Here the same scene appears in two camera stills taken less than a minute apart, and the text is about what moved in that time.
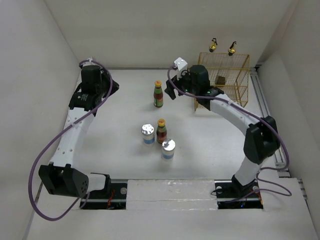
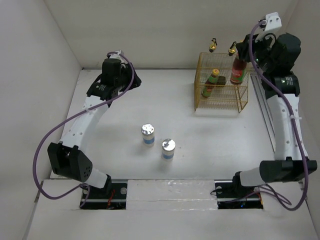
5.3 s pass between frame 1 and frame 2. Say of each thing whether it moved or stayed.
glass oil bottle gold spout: stayed
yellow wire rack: stayed
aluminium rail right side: stayed
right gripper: moved
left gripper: moved
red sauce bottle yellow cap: moved
